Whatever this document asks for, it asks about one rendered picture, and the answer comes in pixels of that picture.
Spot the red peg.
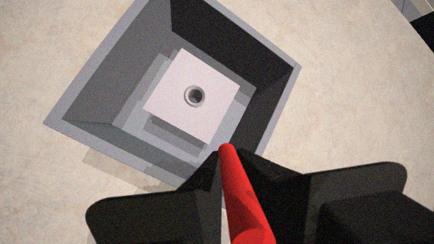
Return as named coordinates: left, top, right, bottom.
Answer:
left=218, top=143, right=276, bottom=244

